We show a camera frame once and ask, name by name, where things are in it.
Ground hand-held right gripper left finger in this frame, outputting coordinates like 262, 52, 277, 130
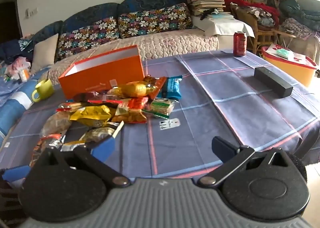
46, 136, 132, 189

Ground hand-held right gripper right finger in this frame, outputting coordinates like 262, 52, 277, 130
197, 136, 292, 188

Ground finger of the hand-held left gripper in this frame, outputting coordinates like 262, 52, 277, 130
2, 166, 29, 182

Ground pile of assorted snack packets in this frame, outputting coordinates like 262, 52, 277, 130
30, 75, 175, 166

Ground orange cardboard box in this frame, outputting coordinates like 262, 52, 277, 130
58, 45, 145, 100

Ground blue plaid tablecloth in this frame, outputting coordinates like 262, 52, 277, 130
0, 49, 320, 178

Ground blue striped bedding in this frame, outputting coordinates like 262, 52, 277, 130
0, 68, 50, 141

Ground yellow-green mug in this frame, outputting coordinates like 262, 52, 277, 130
31, 78, 55, 103

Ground black rectangular box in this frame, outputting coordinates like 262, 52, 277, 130
254, 67, 293, 98

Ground orange tub with red lid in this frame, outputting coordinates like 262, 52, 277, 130
261, 43, 318, 87

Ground floral sofa cushion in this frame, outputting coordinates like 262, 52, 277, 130
57, 17, 120, 60
118, 3, 193, 39

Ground pile of clothes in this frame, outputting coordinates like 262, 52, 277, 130
0, 39, 34, 81

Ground beige pillow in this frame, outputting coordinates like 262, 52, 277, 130
30, 34, 59, 72

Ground teal tissue pack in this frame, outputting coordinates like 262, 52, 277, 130
276, 48, 293, 59

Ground pink quilted sofa cover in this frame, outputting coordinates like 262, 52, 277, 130
47, 28, 219, 79

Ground white cloth covered side table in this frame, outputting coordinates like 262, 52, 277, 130
192, 14, 255, 37

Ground wicker chair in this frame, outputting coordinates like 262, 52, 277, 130
230, 3, 295, 54

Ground stack of books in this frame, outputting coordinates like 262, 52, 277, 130
190, 0, 227, 16

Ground red blanket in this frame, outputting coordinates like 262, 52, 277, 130
225, 0, 280, 26

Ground floral sofa cushions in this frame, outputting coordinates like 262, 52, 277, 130
30, 0, 220, 69

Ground folded dark teal bedding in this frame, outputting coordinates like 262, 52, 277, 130
279, 0, 320, 27

